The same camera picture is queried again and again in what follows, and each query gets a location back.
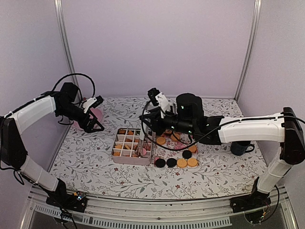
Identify left aluminium frame post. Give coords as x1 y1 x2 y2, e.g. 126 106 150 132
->
53 0 83 103

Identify aluminium frame post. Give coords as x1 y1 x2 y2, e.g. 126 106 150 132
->
234 0 262 102
53 0 83 103

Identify yellow round biscuit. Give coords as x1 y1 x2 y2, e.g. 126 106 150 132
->
187 158 198 167
177 158 188 168

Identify dark blue mug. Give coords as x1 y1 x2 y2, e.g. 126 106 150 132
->
230 141 255 156

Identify right aluminium frame post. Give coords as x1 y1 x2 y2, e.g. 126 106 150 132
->
234 0 262 102

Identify yellow round biscuit right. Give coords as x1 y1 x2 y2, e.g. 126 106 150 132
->
187 158 198 167

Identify black sandwich cookie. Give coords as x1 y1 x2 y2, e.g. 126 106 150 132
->
166 158 177 168
154 158 166 168

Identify black sandwich cookie left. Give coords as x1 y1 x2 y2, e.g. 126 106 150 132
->
154 158 166 168

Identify pink divided cookie tin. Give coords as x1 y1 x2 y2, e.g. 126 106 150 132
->
112 128 153 166

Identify black sandwich cookie right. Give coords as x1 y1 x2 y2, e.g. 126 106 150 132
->
166 158 177 168

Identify black camera cable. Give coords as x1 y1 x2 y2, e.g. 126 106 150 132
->
52 73 97 98

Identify pink plate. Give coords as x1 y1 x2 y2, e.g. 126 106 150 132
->
73 108 103 130

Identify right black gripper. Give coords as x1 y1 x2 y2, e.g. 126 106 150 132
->
139 107 196 136

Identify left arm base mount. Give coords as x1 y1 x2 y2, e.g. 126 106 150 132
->
46 191 88 213

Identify yellow round biscuit left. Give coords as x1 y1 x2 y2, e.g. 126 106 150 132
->
177 158 188 168

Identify floral cookie tray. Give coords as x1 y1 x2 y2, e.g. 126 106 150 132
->
153 130 199 169

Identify orange swirl cookie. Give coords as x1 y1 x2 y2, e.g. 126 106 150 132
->
119 130 126 135

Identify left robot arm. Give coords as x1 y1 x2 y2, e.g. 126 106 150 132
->
0 82 104 207

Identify floral tablecloth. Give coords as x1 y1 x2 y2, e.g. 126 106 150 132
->
50 97 266 199

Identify metal serving tongs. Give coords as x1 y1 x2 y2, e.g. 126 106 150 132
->
135 126 149 157

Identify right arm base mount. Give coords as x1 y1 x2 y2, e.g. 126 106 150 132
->
230 191 271 213

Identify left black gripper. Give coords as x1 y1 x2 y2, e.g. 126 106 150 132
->
57 102 104 133

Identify front aluminium rail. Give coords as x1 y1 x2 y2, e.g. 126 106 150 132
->
20 187 301 229

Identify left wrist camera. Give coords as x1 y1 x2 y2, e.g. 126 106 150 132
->
81 95 104 114

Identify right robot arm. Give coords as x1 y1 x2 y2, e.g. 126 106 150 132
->
139 88 305 210

